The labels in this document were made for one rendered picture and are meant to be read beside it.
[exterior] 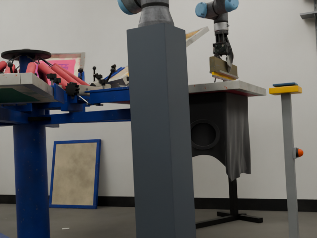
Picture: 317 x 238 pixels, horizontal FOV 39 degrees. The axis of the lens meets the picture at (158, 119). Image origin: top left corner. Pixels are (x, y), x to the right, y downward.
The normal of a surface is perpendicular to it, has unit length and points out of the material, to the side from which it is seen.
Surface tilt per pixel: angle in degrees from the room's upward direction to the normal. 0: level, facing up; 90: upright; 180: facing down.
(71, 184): 79
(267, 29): 90
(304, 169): 90
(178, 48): 90
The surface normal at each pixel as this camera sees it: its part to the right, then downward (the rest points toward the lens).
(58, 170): -0.42, -0.20
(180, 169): 0.86, -0.06
